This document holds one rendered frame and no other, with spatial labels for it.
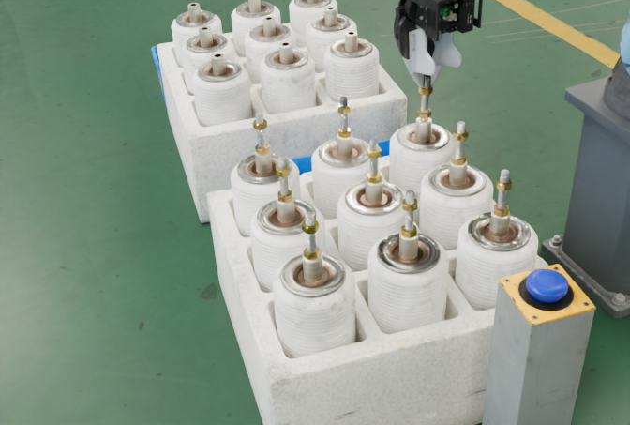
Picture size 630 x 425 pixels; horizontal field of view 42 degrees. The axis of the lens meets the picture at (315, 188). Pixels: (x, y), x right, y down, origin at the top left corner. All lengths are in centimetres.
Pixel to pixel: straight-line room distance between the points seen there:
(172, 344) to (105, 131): 67
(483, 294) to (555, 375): 18
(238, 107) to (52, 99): 67
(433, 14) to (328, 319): 40
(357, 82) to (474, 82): 51
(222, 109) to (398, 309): 55
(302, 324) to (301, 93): 57
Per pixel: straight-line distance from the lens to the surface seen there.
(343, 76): 142
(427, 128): 117
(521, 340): 84
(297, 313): 92
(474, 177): 110
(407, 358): 97
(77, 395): 121
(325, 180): 113
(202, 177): 140
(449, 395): 105
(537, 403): 91
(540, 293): 82
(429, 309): 98
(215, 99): 137
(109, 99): 191
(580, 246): 132
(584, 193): 128
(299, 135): 140
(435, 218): 109
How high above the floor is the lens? 87
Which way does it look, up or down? 35 degrees down
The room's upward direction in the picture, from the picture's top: 3 degrees counter-clockwise
